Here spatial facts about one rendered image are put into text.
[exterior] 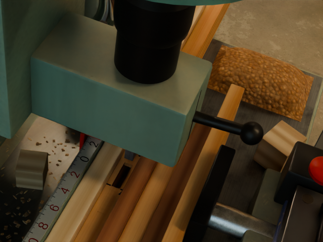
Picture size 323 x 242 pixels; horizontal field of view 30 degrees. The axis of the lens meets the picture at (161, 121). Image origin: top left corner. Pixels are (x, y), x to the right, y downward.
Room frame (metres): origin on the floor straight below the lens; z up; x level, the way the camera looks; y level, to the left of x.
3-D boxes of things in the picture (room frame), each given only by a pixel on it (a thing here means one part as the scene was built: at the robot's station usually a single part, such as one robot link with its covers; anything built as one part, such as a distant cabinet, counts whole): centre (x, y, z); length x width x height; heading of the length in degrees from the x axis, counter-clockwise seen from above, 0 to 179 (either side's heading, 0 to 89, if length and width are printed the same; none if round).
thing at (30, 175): (0.42, 0.14, 0.82); 0.03 x 0.03 x 0.03; 5
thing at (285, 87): (0.56, -0.11, 0.91); 0.12 x 0.09 x 0.03; 78
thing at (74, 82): (0.37, 0.04, 1.03); 0.14 x 0.07 x 0.09; 78
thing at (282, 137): (0.44, -0.13, 0.92); 0.04 x 0.03 x 0.04; 146
